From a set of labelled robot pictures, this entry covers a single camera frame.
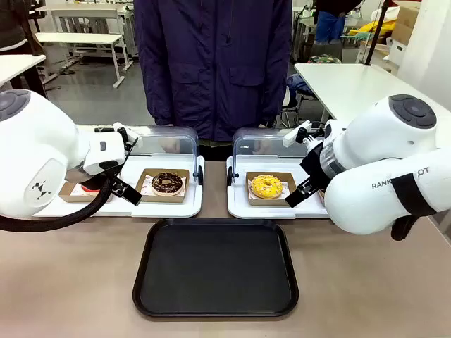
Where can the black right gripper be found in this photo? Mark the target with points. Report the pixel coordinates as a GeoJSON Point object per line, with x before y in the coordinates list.
{"type": "Point", "coordinates": [313, 163]}

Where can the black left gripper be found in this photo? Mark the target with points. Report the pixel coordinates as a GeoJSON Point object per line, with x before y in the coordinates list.
{"type": "Point", "coordinates": [110, 167]}

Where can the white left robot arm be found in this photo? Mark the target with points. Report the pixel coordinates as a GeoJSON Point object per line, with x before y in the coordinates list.
{"type": "Point", "coordinates": [31, 148]}

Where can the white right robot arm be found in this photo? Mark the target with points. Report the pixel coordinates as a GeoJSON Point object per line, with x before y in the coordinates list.
{"type": "Point", "coordinates": [380, 141]}

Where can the brown cardboard donut tray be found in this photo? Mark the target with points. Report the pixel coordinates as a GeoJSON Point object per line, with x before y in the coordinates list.
{"type": "Point", "coordinates": [290, 179]}
{"type": "Point", "coordinates": [148, 176]}
{"type": "Point", "coordinates": [70, 195]}

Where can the yellow glazed donut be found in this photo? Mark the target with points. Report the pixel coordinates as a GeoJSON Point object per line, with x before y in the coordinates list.
{"type": "Point", "coordinates": [266, 186]}

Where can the chocolate glazed donut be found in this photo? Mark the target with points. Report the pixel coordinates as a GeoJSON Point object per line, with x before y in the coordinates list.
{"type": "Point", "coordinates": [168, 183]}

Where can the red glazed donut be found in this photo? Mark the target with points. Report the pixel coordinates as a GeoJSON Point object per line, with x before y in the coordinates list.
{"type": "Point", "coordinates": [89, 190]}

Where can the black plastic serving tray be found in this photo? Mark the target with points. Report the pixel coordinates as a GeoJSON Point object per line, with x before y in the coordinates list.
{"type": "Point", "coordinates": [215, 269]}

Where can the person's right hand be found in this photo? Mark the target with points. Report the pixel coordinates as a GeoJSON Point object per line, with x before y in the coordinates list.
{"type": "Point", "coordinates": [168, 144]}

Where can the person's left hand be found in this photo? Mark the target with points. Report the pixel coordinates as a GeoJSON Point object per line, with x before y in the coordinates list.
{"type": "Point", "coordinates": [262, 144]}

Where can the left white display case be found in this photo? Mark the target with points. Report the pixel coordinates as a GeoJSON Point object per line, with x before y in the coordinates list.
{"type": "Point", "coordinates": [169, 207]}

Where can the white display case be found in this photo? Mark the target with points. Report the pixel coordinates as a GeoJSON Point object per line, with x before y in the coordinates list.
{"type": "Point", "coordinates": [246, 211]}
{"type": "Point", "coordinates": [169, 207]}

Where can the right white display case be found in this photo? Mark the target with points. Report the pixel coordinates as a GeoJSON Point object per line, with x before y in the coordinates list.
{"type": "Point", "coordinates": [246, 211]}

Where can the blue office chair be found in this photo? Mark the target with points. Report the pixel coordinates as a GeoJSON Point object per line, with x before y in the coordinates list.
{"type": "Point", "coordinates": [299, 91]}

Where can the large white table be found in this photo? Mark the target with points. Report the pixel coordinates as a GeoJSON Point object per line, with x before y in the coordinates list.
{"type": "Point", "coordinates": [352, 84]}

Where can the colourful patterned bag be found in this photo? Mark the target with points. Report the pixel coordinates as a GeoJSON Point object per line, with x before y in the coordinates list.
{"type": "Point", "coordinates": [324, 59]}

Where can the person in navy jacket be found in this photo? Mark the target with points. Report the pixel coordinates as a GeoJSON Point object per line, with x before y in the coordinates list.
{"type": "Point", "coordinates": [211, 63]}

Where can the white table black legs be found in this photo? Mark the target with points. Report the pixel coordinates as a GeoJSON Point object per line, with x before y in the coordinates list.
{"type": "Point", "coordinates": [15, 68]}

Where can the person in blue trousers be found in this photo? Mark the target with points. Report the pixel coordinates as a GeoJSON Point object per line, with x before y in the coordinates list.
{"type": "Point", "coordinates": [329, 24]}

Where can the small white box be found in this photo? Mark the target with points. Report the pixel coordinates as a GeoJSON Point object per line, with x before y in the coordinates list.
{"type": "Point", "coordinates": [395, 50]}

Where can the black pole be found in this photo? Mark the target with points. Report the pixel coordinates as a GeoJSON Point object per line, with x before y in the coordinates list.
{"type": "Point", "coordinates": [377, 31]}

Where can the yellow cloth bundle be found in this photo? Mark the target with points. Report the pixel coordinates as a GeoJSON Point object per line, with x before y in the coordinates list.
{"type": "Point", "coordinates": [373, 27]}

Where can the long white workbench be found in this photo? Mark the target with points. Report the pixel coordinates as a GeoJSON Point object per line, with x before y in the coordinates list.
{"type": "Point", "coordinates": [81, 8]}

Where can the person in dark clothes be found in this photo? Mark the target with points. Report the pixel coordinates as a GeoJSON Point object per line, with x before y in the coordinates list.
{"type": "Point", "coordinates": [12, 24]}

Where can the brown cardboard box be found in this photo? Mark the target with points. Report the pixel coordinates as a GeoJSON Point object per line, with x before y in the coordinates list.
{"type": "Point", "coordinates": [405, 23]}

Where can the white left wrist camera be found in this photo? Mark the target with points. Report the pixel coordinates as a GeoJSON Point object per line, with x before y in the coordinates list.
{"type": "Point", "coordinates": [129, 135]}

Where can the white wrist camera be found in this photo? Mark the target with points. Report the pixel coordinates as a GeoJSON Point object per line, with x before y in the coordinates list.
{"type": "Point", "coordinates": [295, 135]}
{"type": "Point", "coordinates": [129, 135]}

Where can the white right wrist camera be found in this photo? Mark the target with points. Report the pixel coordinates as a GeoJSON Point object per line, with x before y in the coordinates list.
{"type": "Point", "coordinates": [295, 135]}

